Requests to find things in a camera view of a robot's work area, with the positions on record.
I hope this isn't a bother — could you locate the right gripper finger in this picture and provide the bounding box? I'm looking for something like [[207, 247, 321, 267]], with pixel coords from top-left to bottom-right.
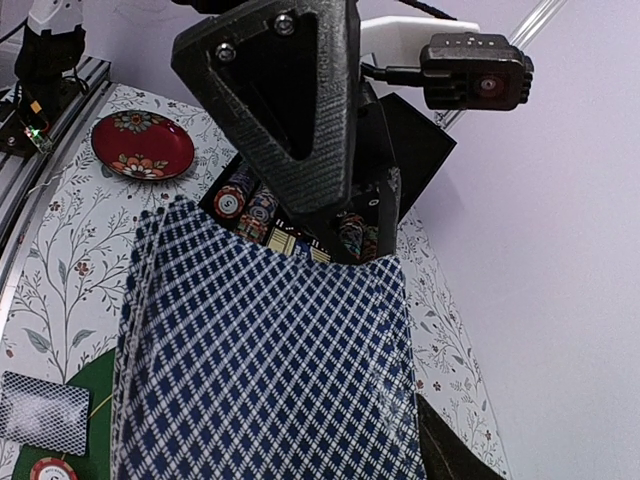
[[415, 393, 501, 480]]

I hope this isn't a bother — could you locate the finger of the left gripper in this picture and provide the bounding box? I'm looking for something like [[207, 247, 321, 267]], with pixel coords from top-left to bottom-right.
[[344, 82, 400, 260], [171, 1, 360, 213]]

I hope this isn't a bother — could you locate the red five chip stack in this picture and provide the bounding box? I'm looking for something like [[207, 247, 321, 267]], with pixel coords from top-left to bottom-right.
[[214, 185, 246, 219]]

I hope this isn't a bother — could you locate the grey playing card deck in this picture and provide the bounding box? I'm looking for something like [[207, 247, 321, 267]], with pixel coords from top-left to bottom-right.
[[110, 198, 426, 479]]

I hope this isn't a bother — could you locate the dealt cards front edge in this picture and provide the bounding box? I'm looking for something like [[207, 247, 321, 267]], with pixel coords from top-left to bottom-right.
[[1, 371, 91, 456]]

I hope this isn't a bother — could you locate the yellow playing card box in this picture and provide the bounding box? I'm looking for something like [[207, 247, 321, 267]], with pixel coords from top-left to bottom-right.
[[266, 226, 331, 263]]

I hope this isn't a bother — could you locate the black poker chip case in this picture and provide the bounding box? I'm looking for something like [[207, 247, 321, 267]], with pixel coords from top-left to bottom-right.
[[198, 92, 459, 264]]

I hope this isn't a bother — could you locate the red floral plate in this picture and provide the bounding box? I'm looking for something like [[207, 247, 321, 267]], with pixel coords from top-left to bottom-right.
[[91, 110, 195, 182]]

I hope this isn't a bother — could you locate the green round poker mat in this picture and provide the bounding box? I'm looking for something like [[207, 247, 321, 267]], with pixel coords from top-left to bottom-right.
[[1, 350, 114, 479]]

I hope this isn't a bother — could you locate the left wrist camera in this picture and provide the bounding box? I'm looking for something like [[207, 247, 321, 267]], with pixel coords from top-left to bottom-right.
[[361, 16, 534, 111]]

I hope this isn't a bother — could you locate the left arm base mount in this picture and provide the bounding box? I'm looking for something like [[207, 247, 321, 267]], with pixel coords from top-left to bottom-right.
[[1, 82, 62, 159]]

